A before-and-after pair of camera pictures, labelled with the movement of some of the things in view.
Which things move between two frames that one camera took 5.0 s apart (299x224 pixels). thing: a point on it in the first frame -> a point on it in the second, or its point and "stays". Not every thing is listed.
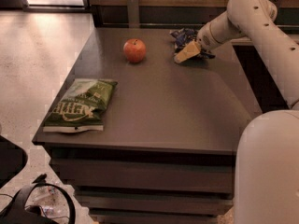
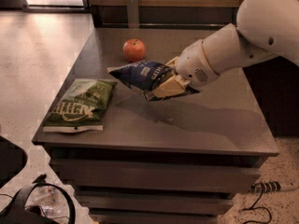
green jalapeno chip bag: [81, 106] stays
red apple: [135, 50] stays
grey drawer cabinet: [168, 148] stays
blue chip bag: [183, 36] -> [146, 75]
